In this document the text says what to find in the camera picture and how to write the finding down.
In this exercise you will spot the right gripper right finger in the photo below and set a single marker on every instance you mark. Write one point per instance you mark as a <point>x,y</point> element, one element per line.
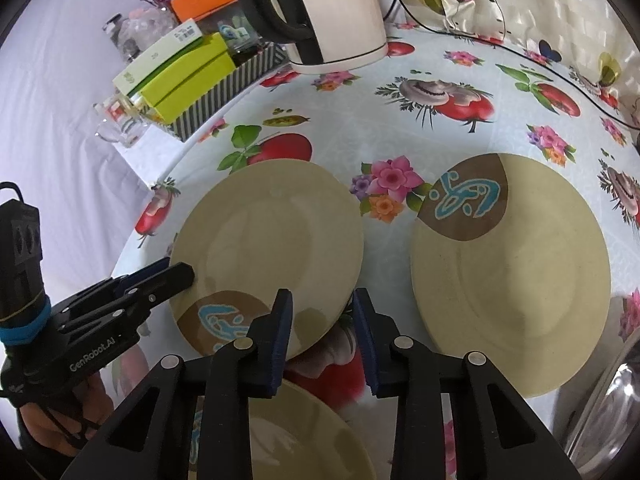
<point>496,433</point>

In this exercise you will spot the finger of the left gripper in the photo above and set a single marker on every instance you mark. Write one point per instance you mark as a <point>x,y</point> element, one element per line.
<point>99,302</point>
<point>129,281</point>

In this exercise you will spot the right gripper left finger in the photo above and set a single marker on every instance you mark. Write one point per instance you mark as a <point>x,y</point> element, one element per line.
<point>149,435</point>

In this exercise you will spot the large beige plate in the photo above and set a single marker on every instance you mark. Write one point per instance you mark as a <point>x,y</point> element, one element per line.
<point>296,436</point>

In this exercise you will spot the stainless steel bowl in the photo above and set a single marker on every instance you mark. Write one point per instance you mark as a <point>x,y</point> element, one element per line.
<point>604,442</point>

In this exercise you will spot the beige deep soup plate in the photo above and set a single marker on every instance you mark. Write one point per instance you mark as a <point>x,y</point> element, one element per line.
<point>277,224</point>

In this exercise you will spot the small beige plate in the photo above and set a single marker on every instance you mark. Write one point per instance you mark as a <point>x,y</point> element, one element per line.
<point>508,259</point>

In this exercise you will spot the person's left hand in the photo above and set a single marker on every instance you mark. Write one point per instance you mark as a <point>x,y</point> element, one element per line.
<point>47,430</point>

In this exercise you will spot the clear glass mug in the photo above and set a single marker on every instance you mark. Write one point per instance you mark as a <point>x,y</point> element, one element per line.
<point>118,123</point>

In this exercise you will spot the lime green box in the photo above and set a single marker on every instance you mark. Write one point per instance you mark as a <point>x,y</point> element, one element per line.
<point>184,80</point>

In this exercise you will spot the white green flat box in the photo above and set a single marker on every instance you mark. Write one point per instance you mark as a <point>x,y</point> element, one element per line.
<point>156,56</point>

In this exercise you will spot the striped black white tray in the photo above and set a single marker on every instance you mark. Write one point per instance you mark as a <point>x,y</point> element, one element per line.
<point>214,99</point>

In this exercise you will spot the clear plastic bag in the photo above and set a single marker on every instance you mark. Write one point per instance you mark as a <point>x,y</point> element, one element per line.
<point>134,33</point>

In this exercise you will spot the white electric kettle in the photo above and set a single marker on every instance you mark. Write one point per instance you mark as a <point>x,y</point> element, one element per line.
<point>322,36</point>

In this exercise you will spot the fruit print tablecloth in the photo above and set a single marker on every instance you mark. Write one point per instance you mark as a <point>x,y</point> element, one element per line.
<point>432,102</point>

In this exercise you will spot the heart pattern curtain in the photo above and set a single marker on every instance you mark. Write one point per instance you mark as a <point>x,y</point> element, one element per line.
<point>587,37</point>

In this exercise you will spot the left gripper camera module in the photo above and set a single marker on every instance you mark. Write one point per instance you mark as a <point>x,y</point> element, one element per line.
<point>25,306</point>

